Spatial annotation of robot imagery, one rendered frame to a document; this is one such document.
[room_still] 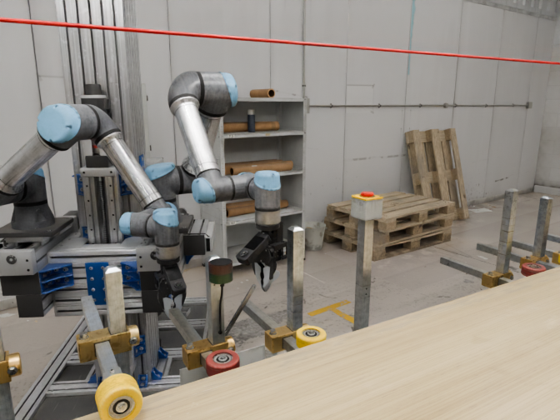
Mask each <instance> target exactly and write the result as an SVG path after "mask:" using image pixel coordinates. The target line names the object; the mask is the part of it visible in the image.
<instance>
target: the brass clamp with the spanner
mask: <svg viewBox="0 0 560 420"><path fill-rule="evenodd" d="M192 344H193V346H194V349H192V350H187V349H186V346H187V344H184V345H182V361H183V362H184V364H185V366H186V367H187V369H188V370H192V369H195V368H200V367H203V365H202V364H201V353H205V352H209V351H212V352H215V351H217V350H223V349H227V350H232V351H234V352H235V350H236V348H235V342H234V340H233V338H232V337H231V336H226V337H225V342H220V343H218V344H214V345H212V343H211V342H210V341H209V340H208V338H206V339H203V340H199V341H196V342H193V343H192Z"/></svg>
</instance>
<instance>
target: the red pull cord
mask: <svg viewBox="0 0 560 420"><path fill-rule="evenodd" d="M0 23H22V24H33V25H44V26H55V27H66V28H87V29H98V30H109V31H120V32H131V33H153V34H164V35H175V36H186V37H197V38H218V39H229V40H240V41H251V42H263V43H284V44H295V45H306V46H317V47H328V48H349V49H360V50H371V51H383V52H394V53H415V54H426V55H437V56H448V57H459V58H480V59H491V60H503V61H514V62H525V63H546V64H557V65H560V62H544V61H534V60H524V59H513V58H503V57H483V56H473V55H462V54H451V53H441V52H421V51H411V50H400V49H390V48H380V47H359V46H348V45H338V44H328V43H317V42H298V41H287V40H277V39H266V38H255V37H236V36H225V35H215V34H204V33H194V32H174V31H163V30H153V29H142V28H132V27H112V26H102V25H92V24H81V23H70V22H50V21H40V20H29V19H19V18H9V17H0Z"/></svg>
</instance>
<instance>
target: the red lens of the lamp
mask: <svg viewBox="0 0 560 420"><path fill-rule="evenodd" d="M230 260H231V259H230ZM210 261H211V260H210ZM210 261H209V262H210ZM209 262H208V271H209V272H210V273H211V274H215V275H223V274H228V273H230V272H232V271H233V261H232V260H231V263H230V264H228V265H226V266H214V265H212V264H210V263H209Z"/></svg>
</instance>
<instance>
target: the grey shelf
mask: <svg viewBox="0 0 560 420"><path fill-rule="evenodd" d="M248 110H254V113H255V122H271V121H278V122H279V125H280V128H279V129H278V130H276V131H255V132H224V131H223V123H237V122H247V121H248ZM306 139H307V99H306V98H280V97H238V98H237V104H236V106H234V107H229V108H228V110H227V114H226V115H225V116H224V117H221V121H220V123H219V127H218V130H217V136H216V139H215V142H214V145H213V149H212V150H213V153H214V155H215V158H216V160H217V165H218V167H219V169H220V173H221V174H222V176H231V174H228V175H225V163H238V162H249V161H259V160H270V159H277V160H280V159H282V160H283V161H288V160H292V162H293V167H292V170H291V171H283V172H278V173H279V175H280V183H281V187H280V198H281V200H285V199H286V200H287V201H288V206H287V207H283V208H280V209H281V222H283V241H286V242H287V241H288V228H290V227H291V226H299V227H300V228H302V229H303V230H304V240H303V260H305V200H306ZM304 158H305V159H304ZM251 200H252V199H251V198H247V199H239V200H232V201H225V202H214V203H205V204H203V203H200V214H201V219H208V221H209V222H214V221H215V231H216V236H215V240H214V245H213V250H212V252H206V254H205V255H202V265H203V266H204V267H205V258H206V257H208V256H211V255H217V256H218V257H220V258H228V259H231V260H232V266H233V267H234V266H237V265H241V263H239V262H238V260H237V258H236V255H237V254H238V253H239V252H240V251H241V250H242V249H243V248H244V247H245V246H246V245H247V244H248V243H249V241H250V240H251V239H252V238H253V237H254V236H255V235H256V234H257V233H258V232H261V231H262V230H258V229H256V222H255V212H254V213H249V214H243V215H238V216H234V217H226V203H238V202H244V201H251ZM220 211H221V212H220Z"/></svg>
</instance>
